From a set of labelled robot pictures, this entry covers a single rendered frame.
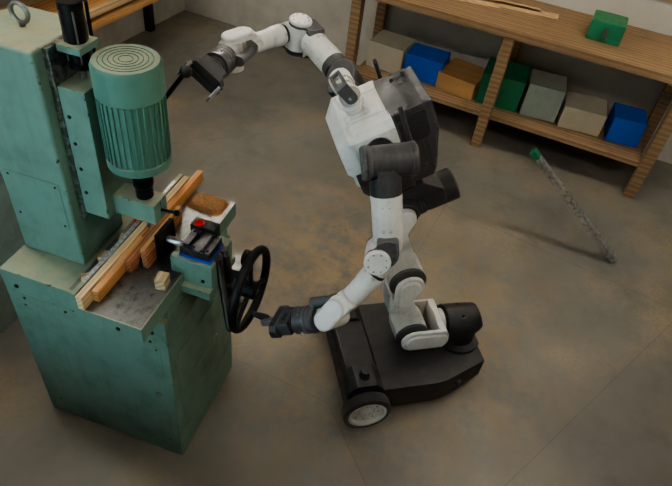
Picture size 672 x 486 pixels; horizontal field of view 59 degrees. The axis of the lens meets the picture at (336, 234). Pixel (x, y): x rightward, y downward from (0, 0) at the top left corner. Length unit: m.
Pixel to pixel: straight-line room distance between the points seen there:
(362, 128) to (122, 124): 0.63
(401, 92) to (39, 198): 1.10
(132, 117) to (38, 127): 0.28
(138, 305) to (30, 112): 0.58
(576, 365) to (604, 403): 0.21
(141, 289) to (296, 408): 1.04
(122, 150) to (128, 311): 0.44
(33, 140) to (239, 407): 1.37
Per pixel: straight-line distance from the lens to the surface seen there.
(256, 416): 2.57
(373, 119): 1.69
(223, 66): 1.89
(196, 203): 2.03
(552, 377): 2.99
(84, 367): 2.29
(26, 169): 1.89
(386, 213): 1.61
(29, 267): 2.08
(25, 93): 1.71
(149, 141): 1.63
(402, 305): 2.27
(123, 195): 1.85
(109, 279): 1.79
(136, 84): 1.54
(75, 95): 1.66
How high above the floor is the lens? 2.22
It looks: 42 degrees down
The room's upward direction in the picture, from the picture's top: 8 degrees clockwise
